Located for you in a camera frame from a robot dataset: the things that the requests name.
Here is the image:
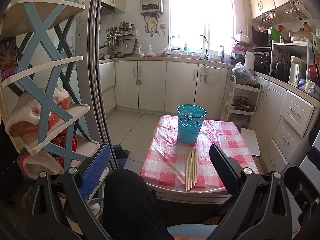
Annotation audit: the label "bamboo chopstick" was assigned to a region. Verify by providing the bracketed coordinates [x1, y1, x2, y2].
[184, 154, 188, 191]
[192, 150, 197, 187]
[186, 151, 190, 192]
[190, 150, 194, 188]
[188, 152, 193, 191]
[195, 149, 199, 184]

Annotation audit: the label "white cutting board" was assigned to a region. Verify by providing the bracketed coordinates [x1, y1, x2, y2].
[240, 128, 261, 157]

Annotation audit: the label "white orange plush slipper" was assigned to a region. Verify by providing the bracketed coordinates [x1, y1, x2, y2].
[5, 87, 69, 137]

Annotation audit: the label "cream blue corner shelf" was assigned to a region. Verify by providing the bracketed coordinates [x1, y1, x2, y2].
[1, 0, 100, 181]

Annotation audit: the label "red white checkered tablecloth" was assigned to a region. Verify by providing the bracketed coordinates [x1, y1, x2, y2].
[140, 115, 259, 193]

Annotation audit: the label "white rolling storage cart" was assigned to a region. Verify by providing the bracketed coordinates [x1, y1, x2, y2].
[220, 74, 262, 129]

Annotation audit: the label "blue perforated plastic basket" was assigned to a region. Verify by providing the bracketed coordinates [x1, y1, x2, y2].
[177, 105, 207, 145]

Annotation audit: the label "plastic bag of vegetables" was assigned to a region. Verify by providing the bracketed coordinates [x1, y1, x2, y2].
[232, 62, 258, 86]

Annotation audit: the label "white thermos jug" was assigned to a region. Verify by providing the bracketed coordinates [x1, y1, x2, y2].
[245, 51, 255, 70]

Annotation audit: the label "black microwave oven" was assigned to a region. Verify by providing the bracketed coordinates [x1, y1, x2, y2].
[254, 51, 271, 75]

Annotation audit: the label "white gas water heater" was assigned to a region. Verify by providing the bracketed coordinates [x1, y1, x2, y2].
[139, 0, 163, 16]

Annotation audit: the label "wall utensil rack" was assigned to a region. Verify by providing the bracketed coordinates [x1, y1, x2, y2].
[106, 21, 136, 39]

